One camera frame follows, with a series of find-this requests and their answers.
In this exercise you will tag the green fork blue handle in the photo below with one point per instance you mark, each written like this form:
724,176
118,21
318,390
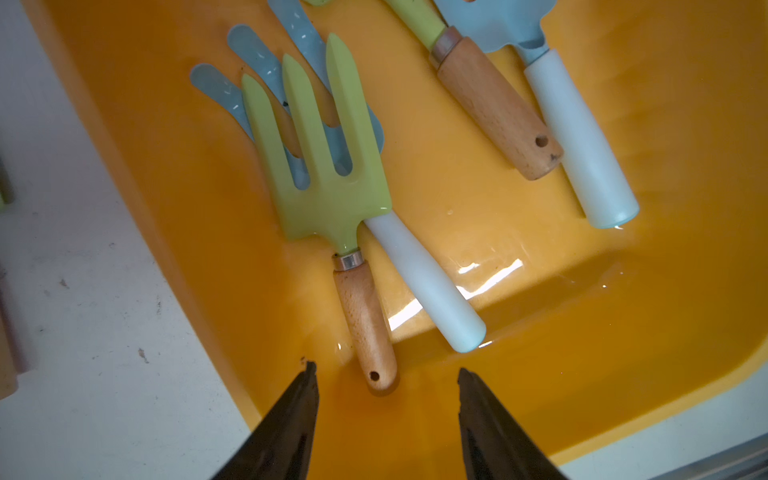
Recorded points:
433,290

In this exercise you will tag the yellow plastic storage tray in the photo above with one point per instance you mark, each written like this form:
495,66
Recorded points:
592,334

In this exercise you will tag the green fork wooden handle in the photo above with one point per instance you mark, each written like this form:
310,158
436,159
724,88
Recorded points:
332,206

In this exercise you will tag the light blue rake pale handle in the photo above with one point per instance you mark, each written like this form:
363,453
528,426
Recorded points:
592,168

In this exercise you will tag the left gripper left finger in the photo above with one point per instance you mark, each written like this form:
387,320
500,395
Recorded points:
281,445

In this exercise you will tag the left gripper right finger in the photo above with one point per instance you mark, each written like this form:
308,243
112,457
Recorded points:
494,446

